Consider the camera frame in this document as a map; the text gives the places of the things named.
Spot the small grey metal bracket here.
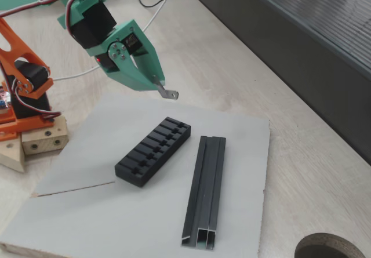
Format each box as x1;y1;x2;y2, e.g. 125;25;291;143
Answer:
152;75;180;100

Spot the black slotted holder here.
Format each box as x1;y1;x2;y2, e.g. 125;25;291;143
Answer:
114;117;192;188

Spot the wooden base block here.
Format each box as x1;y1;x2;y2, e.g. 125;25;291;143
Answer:
0;135;26;174

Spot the light wooden block with screws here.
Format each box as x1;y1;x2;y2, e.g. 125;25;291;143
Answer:
21;115;69;156

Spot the black aluminium profile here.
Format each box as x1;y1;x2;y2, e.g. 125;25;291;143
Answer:
181;135;227;252

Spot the grey wooden board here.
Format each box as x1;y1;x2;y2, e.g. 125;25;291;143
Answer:
0;92;272;258

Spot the white USB cable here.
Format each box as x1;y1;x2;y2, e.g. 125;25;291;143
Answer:
53;0;182;82

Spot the red white black servo wire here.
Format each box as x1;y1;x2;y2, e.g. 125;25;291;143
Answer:
0;60;24;105
16;95;62;123
0;0;96;38

